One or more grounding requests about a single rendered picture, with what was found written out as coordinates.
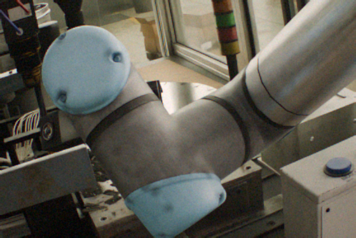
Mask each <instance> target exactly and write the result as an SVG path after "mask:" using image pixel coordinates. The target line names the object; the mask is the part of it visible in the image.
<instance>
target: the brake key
mask: <svg viewBox="0 0 356 238"><path fill-rule="evenodd" d="M350 169H351V161H350V160H349V159H348V158H345V157H334V158H331V159H330V160H328V162H327V169H326V170H327V171H329V172H330V173H335V174H342V173H345V172H347V171H349V170H350Z"/></svg>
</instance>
